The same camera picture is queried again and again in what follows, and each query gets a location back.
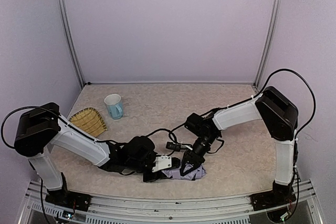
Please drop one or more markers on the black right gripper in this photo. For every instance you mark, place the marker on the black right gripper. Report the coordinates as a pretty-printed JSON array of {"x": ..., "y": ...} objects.
[{"x": 193, "y": 158}]

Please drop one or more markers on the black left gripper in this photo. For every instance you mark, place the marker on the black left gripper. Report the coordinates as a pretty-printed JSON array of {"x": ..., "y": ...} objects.
[{"x": 156, "y": 174}]

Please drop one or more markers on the lilac folding umbrella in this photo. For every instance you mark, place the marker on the lilac folding umbrella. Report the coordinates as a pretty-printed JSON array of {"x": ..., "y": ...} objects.
[{"x": 174, "y": 173}]

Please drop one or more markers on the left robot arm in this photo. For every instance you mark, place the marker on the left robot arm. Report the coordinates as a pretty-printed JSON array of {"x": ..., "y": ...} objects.
[{"x": 41, "y": 126}]

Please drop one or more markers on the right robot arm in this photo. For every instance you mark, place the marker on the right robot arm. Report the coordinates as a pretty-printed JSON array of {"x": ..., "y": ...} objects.
[{"x": 270, "y": 109}]

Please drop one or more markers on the woven bamboo tray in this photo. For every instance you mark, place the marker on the woven bamboo tray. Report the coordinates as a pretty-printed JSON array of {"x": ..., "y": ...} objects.
[{"x": 90, "y": 121}]

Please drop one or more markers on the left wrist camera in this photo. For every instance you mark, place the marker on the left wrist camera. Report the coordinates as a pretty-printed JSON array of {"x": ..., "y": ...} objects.
[{"x": 161, "y": 163}]

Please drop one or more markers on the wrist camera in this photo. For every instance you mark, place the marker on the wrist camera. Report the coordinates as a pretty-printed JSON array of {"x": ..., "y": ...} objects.
[
  {"x": 161, "y": 163},
  {"x": 177, "y": 146}
]

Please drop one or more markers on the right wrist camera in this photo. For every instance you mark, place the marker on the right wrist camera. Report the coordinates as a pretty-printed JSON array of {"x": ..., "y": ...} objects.
[{"x": 177, "y": 146}]

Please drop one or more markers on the aluminium front rail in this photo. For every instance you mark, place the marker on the aluminium front rail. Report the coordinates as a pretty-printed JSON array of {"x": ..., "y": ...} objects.
[{"x": 113, "y": 209}]

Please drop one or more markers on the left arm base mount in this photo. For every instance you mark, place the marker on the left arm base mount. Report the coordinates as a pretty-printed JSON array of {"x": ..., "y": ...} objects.
[{"x": 69, "y": 199}]

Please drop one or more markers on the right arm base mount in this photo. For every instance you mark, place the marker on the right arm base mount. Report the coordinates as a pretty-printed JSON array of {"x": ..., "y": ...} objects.
[{"x": 273, "y": 198}]

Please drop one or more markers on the right frame post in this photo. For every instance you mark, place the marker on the right frame post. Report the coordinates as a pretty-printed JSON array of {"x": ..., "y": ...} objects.
[{"x": 267, "y": 45}]

